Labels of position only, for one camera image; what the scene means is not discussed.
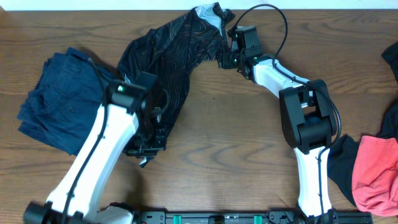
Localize black printed cycling jersey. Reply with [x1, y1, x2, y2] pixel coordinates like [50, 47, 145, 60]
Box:
[117, 2, 235, 136]

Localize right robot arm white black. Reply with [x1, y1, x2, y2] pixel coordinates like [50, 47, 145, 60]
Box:
[218, 49, 338, 222]

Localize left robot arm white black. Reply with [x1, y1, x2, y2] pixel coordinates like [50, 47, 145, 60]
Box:
[23, 79, 165, 224]

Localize folded navy blue shirt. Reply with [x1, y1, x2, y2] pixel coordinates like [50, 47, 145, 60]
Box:
[17, 47, 116, 155]

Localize black garment in pile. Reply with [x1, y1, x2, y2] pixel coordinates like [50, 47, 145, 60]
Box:
[327, 134, 359, 206]

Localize black garment at right edge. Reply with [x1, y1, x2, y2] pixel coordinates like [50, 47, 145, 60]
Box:
[376, 42, 398, 139]

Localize red garment in pile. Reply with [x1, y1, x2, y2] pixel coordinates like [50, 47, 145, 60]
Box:
[351, 136, 397, 217]

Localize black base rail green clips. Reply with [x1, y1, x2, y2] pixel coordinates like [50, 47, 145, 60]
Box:
[96, 203, 374, 224]

